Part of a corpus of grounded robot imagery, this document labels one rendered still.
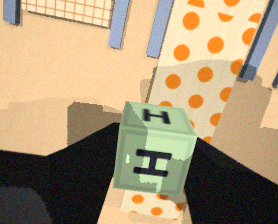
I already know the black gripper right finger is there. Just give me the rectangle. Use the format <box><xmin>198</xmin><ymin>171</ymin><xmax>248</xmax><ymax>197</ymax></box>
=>
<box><xmin>184</xmin><ymin>137</ymin><xmax>278</xmax><ymax>224</ymax></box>

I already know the pale green cube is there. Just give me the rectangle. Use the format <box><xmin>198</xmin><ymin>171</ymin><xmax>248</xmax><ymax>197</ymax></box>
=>
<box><xmin>112</xmin><ymin>101</ymin><xmax>198</xmax><ymax>196</ymax></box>

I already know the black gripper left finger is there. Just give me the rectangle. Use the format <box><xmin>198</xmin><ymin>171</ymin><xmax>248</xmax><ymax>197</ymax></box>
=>
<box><xmin>0</xmin><ymin>122</ymin><xmax>120</xmax><ymax>224</ymax></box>

